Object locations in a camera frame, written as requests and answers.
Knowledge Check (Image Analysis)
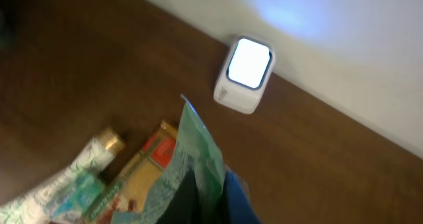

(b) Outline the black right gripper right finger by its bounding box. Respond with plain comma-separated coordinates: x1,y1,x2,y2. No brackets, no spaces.
217,171,262,224

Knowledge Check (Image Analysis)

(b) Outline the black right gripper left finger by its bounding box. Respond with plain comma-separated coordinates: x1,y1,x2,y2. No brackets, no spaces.
156,170,201,224

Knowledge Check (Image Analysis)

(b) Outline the orange spaghetti packet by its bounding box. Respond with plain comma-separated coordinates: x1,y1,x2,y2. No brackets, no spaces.
82,121,178,224

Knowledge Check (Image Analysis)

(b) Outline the mint green wipes pack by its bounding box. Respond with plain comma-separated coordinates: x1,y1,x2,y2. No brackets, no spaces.
112,96,225,223

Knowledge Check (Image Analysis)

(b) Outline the small teal tissue pack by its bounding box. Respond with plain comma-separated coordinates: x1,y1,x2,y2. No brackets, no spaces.
44,172,105,223

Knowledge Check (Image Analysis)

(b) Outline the white cream tube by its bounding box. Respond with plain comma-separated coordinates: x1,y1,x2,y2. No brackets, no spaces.
1,128,126,223

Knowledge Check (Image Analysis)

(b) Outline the white barcode scanner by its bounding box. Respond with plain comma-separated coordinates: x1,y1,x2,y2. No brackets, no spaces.
213,35,276,114

